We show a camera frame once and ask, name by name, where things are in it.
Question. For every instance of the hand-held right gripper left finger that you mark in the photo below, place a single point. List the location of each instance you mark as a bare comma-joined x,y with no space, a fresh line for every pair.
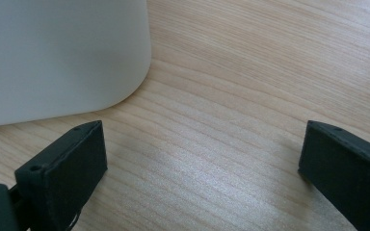
64,179

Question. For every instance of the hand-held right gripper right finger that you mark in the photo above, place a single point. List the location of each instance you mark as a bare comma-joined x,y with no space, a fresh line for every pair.
350,179

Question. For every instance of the white plastic bin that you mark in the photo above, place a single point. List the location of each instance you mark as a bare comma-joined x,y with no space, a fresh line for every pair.
61,57

